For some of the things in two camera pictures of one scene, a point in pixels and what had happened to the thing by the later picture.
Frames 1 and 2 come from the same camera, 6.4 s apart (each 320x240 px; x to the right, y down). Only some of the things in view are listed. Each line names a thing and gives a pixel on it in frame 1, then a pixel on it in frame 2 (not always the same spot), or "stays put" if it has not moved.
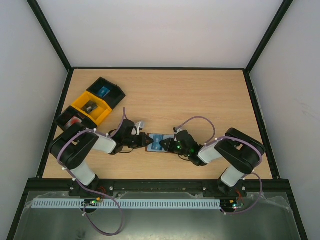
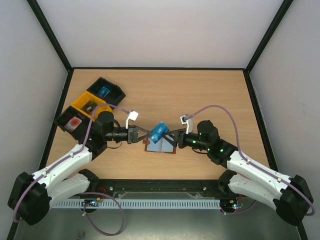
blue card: (155, 145) -> (158, 131)
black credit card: (89, 106) stays put
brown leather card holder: (155, 146) stays put
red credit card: (73, 120) stays put
